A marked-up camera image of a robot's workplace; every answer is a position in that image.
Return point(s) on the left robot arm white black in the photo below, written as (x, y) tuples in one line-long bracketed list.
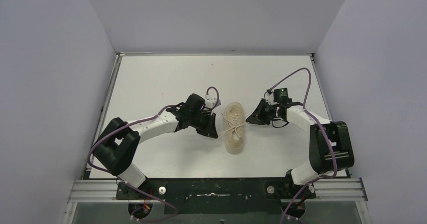
[(115, 148)]

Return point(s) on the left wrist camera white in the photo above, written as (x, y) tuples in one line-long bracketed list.
[(212, 103)]

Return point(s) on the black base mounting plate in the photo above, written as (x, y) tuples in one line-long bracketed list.
[(269, 195)]

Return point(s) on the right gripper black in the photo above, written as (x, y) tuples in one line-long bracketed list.
[(267, 112)]

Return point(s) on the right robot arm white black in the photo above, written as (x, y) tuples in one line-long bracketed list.
[(330, 148)]

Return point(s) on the beige lace sneaker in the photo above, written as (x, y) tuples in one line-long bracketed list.
[(232, 144)]

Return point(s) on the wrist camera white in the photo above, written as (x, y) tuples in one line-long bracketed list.
[(212, 103), (269, 97)]

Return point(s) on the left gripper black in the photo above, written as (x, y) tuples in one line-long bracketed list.
[(209, 129)]

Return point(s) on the cream shoelace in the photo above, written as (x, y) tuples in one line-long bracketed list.
[(233, 124)]

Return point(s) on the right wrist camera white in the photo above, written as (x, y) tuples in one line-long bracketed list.
[(269, 97)]

